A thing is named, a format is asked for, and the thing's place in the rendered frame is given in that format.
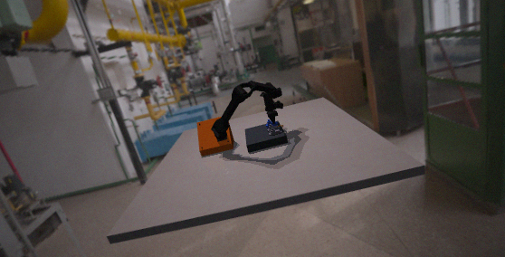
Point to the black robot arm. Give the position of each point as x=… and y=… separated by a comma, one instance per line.
x=240, y=95

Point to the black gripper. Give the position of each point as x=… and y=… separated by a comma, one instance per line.
x=269, y=106

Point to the blue micro servo with orange cable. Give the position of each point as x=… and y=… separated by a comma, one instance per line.
x=269, y=122

